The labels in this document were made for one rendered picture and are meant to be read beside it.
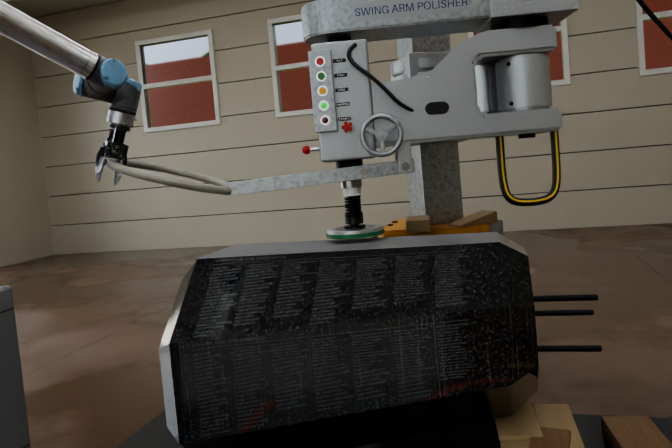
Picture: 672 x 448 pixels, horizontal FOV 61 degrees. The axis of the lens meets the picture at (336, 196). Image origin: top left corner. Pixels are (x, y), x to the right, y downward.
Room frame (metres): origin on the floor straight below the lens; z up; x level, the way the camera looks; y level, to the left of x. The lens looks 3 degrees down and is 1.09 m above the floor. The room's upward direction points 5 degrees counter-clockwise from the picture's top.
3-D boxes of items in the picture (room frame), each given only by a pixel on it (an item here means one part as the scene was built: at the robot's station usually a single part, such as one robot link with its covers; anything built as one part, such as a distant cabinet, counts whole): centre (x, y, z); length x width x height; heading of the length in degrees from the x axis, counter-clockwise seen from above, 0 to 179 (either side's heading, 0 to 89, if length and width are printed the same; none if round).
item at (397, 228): (2.70, -0.47, 0.76); 0.49 x 0.49 x 0.05; 73
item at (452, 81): (2.10, -0.45, 1.28); 0.74 x 0.23 x 0.49; 88
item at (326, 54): (2.01, 0.01, 1.35); 0.08 x 0.03 x 0.28; 88
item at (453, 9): (2.11, -0.41, 1.60); 0.96 x 0.25 x 0.17; 88
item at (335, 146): (2.12, -0.14, 1.30); 0.36 x 0.22 x 0.45; 88
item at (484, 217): (2.49, -0.59, 0.80); 0.20 x 0.10 x 0.05; 114
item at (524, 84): (2.10, -0.72, 1.32); 0.19 x 0.19 x 0.20
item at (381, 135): (2.00, -0.18, 1.18); 0.15 x 0.10 x 0.15; 88
